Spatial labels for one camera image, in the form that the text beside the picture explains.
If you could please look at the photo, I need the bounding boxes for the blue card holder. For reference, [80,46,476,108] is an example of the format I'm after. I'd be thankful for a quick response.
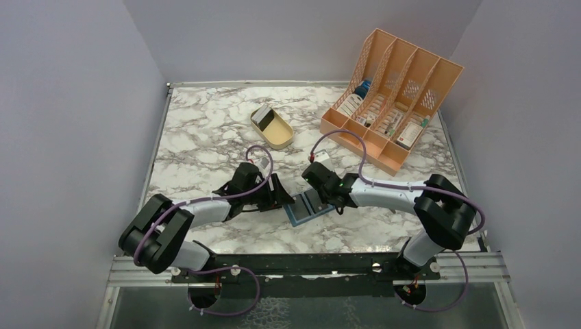
[283,188,334,227]

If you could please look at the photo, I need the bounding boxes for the blue bottle in organizer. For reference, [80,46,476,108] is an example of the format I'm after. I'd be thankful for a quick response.
[353,80,371,99]

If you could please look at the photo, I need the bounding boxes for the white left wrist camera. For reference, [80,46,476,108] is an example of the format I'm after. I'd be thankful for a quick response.
[254,157,270,171]

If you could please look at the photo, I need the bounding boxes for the white box in organizer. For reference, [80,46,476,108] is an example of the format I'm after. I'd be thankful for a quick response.
[337,93,363,117]

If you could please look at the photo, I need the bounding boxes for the red white medicine box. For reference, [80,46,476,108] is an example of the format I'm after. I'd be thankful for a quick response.
[395,121,423,150]

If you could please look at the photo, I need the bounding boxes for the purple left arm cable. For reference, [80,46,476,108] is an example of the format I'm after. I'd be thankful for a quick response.
[133,145,275,267]

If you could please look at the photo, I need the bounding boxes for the black mounting rail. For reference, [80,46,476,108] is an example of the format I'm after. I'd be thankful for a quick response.
[171,252,441,299]

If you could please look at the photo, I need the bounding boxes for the orange file organizer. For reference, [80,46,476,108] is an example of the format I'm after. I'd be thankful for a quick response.
[320,29,464,175]

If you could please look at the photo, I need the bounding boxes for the beige oval tray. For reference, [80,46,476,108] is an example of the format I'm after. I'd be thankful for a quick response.
[249,108,295,150]

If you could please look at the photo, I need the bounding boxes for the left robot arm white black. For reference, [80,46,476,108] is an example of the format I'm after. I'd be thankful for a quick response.
[118,162,295,282]

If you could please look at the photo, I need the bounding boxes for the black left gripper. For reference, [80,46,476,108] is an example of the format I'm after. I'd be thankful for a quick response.
[243,173,295,212]

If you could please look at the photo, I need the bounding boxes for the stack of cards in tray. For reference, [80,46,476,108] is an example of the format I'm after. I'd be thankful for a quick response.
[251,105,275,130]

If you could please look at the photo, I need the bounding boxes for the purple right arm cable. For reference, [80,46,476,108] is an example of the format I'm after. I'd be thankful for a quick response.
[309,129,486,236]

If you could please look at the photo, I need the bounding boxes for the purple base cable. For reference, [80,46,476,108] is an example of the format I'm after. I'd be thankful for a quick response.
[393,249,471,315]
[187,266,263,318]

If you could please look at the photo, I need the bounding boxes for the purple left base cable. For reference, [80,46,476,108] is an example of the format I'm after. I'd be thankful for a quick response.
[187,266,263,318]

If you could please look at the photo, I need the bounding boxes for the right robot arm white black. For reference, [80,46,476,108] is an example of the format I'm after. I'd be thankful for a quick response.
[302,162,477,279]

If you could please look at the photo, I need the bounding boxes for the small items in organizer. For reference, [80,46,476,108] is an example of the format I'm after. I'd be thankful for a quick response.
[356,112,377,127]

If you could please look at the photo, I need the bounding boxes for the black credit card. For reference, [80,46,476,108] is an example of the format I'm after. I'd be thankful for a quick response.
[289,194,311,226]
[304,189,334,215]

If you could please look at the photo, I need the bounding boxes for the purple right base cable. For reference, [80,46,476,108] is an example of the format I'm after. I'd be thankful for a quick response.
[393,249,471,315]

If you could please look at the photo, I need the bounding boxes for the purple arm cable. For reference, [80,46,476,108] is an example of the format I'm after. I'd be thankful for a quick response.
[309,129,486,236]
[133,145,275,267]

